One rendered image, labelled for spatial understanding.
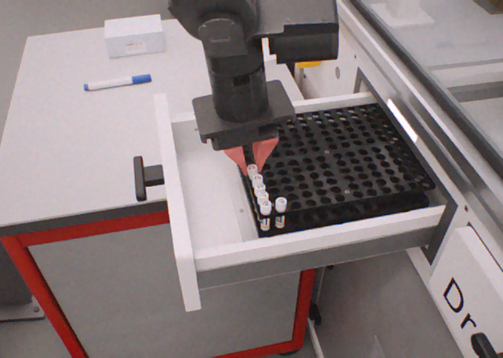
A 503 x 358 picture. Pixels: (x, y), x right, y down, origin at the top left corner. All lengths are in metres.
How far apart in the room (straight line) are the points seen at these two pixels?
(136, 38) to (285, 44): 0.70
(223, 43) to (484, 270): 0.33
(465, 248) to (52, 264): 0.67
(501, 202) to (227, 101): 0.28
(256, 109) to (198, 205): 0.20
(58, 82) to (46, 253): 0.38
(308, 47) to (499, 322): 0.31
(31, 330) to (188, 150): 1.02
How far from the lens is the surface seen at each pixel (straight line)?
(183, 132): 0.70
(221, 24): 0.38
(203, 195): 0.65
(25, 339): 1.61
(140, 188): 0.57
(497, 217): 0.51
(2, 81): 2.74
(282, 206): 0.54
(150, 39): 1.12
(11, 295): 1.63
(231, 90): 0.47
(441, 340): 0.70
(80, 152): 0.88
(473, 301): 0.54
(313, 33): 0.44
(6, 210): 0.83
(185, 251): 0.48
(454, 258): 0.55
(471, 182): 0.53
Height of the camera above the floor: 1.31
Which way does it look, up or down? 45 degrees down
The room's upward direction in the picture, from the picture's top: straight up
